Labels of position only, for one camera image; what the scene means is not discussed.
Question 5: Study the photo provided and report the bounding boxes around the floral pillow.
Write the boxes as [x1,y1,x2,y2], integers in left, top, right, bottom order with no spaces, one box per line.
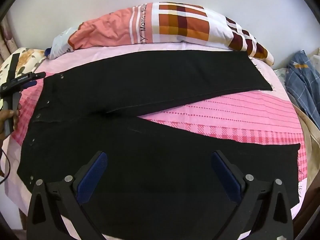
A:
[0,47,48,110]

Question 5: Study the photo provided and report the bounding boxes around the person's left hand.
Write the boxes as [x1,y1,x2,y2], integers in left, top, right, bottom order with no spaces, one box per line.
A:
[0,109,22,142]

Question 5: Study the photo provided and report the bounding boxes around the blue plaid cloth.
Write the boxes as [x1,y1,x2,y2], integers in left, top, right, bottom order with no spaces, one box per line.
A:
[285,50,320,128]

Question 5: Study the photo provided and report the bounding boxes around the pink patterned bed sheet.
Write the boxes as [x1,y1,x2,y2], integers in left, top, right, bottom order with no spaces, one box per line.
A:
[6,41,307,240]

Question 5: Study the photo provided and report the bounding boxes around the beige cloth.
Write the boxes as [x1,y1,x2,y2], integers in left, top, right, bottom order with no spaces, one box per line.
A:
[292,102,320,188]

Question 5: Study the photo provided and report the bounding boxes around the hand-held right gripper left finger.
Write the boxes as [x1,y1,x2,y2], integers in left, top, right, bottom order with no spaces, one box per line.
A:
[26,151,108,240]

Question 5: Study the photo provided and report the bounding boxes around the black pants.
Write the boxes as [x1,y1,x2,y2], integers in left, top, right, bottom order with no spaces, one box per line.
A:
[17,49,301,240]

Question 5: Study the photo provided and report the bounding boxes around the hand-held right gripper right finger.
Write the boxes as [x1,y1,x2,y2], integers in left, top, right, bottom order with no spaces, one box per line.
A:
[211,150,294,240]

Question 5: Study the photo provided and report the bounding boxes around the black cable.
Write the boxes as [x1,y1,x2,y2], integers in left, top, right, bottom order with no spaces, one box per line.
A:
[0,148,11,183]

